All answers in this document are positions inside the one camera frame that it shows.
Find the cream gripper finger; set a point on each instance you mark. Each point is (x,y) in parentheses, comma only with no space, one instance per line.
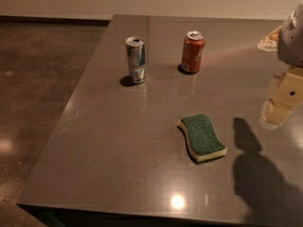
(269,43)
(285,94)

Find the silver blue energy drink can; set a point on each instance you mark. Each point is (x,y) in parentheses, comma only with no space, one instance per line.
(135,47)

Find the green yellow sponge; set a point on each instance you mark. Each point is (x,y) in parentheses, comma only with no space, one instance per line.
(201,138)

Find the red coke can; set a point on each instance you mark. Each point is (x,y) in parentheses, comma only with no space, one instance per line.
(193,48)

